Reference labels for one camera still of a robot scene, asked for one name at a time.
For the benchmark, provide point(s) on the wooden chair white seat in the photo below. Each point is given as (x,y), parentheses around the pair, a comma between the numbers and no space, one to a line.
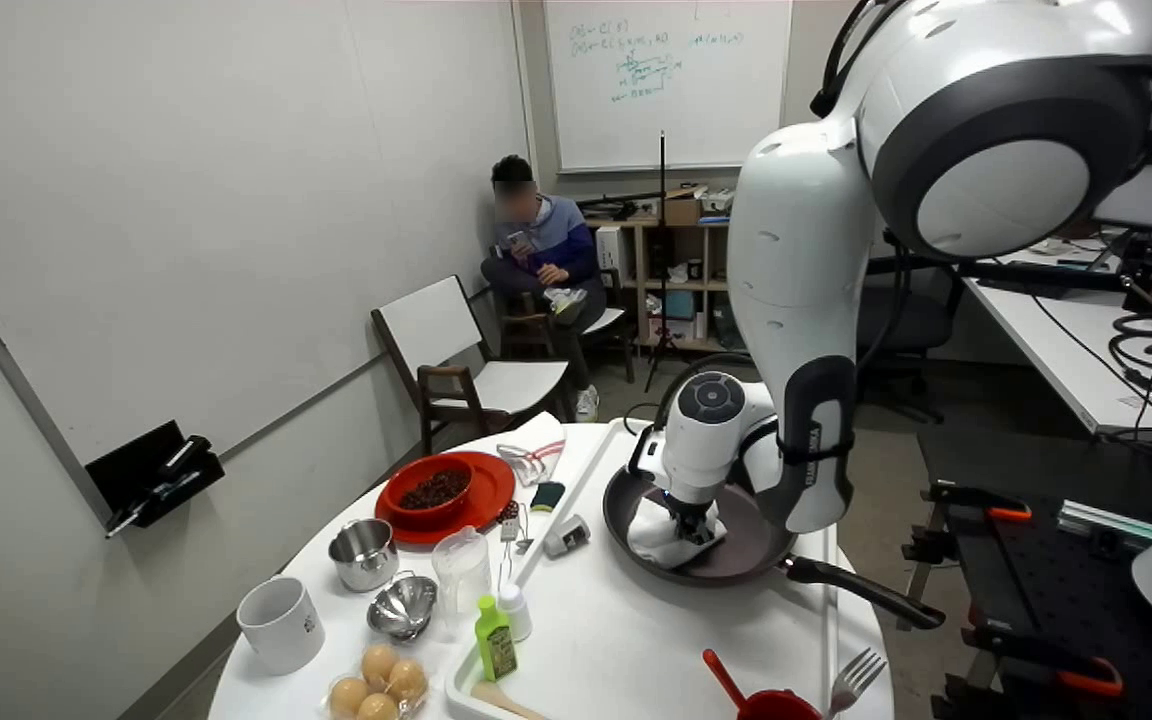
(469,373)

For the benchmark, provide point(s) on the black marker tray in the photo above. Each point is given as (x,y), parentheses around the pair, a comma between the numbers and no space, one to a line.
(149,473)

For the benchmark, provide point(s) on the white desk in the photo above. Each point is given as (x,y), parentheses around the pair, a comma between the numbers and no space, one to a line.
(1070,344)

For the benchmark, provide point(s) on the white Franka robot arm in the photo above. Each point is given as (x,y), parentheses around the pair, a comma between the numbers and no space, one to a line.
(802,243)

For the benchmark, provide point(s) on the small grey device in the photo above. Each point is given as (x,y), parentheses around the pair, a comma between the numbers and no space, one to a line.
(567,537)

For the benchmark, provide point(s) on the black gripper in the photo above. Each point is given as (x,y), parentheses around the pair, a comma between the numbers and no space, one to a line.
(693,512)

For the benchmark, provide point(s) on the dark beans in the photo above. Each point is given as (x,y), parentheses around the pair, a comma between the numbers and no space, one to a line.
(436,491)

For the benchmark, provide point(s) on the small white bottle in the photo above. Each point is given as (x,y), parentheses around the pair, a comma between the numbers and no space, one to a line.
(519,614)

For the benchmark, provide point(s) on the wooden shelf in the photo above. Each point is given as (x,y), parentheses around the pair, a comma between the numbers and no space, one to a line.
(681,264)

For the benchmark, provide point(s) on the red colander bowl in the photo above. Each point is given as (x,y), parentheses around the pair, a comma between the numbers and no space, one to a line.
(499,492)

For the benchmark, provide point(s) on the black tripod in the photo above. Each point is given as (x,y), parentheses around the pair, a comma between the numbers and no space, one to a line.
(661,243)

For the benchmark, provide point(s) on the wall whiteboard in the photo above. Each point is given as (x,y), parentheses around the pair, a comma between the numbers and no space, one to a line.
(670,82)

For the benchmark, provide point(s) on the long white bar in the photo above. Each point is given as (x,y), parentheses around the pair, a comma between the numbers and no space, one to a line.
(563,512)

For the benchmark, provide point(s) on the seated person blue sweater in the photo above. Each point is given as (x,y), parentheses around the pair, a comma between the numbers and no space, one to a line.
(542,247)

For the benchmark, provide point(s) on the white cloth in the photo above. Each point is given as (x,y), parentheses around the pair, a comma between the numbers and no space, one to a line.
(657,541)

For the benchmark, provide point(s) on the black office chair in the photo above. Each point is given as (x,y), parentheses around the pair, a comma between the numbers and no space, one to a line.
(921,332)

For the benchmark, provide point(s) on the shallow steel bowl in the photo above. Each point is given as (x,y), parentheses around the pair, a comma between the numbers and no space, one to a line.
(402,608)

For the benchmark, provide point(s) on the clear plastic cup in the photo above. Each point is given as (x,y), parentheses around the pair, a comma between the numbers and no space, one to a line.
(462,571)

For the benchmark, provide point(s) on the red measuring cup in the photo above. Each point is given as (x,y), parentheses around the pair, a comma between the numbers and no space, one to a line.
(777,705)

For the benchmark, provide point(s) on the white mug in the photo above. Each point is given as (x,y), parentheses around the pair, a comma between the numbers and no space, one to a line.
(281,625)

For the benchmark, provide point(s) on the white packet red stripe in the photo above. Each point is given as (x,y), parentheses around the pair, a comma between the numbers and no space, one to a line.
(532,446)

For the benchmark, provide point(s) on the green squeeze bottle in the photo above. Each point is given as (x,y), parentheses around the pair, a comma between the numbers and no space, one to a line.
(499,645)

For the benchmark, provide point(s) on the teal metal bar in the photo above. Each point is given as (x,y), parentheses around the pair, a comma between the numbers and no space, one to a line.
(1110,521)

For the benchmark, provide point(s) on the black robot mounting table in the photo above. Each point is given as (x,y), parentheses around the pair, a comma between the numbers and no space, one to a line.
(1001,585)

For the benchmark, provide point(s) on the silver fork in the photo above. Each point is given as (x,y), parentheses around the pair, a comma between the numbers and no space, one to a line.
(859,677)

